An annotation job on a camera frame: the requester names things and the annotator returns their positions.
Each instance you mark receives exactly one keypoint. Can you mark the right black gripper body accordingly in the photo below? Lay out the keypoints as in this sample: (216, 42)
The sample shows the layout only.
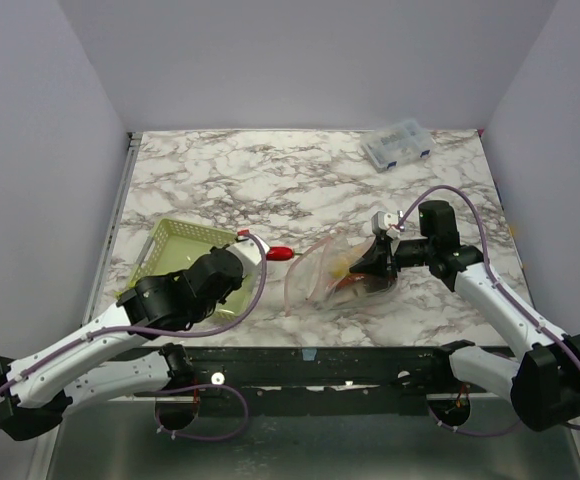
(385, 257)

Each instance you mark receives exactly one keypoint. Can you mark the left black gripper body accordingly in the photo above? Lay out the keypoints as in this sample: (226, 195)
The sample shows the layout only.
(203, 313)

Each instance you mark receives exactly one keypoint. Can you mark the yellow fake lemon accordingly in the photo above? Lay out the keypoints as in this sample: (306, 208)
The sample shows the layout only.
(339, 267)

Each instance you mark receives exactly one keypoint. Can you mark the clear zip top bag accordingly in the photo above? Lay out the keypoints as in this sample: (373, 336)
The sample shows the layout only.
(308, 286)

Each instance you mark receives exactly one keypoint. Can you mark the red fake chili pepper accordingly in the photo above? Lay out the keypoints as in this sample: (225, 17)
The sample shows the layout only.
(281, 254)

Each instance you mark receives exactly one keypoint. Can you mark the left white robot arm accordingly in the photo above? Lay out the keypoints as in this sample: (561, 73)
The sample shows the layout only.
(37, 392)

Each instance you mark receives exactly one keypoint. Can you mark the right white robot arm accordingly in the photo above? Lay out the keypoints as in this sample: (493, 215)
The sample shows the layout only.
(542, 380)

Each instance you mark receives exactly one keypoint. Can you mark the dark maroon fake fruit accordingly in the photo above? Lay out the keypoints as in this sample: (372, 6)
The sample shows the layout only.
(373, 285)

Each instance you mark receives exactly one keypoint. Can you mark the green plastic basket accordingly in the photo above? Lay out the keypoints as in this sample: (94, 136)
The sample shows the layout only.
(174, 245)

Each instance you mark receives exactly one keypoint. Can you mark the clear plastic organizer box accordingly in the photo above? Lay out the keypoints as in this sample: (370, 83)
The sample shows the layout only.
(400, 144)

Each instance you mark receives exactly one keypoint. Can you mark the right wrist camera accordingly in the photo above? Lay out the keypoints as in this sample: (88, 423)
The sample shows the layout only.
(387, 224)

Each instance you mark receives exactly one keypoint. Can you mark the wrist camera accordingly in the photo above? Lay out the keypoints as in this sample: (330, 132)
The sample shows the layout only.
(387, 224)
(250, 252)

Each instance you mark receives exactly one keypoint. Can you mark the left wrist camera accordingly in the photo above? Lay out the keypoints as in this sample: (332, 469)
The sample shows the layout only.
(250, 252)

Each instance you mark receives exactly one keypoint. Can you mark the black table front rail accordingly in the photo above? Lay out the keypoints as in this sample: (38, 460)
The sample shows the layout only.
(310, 381)

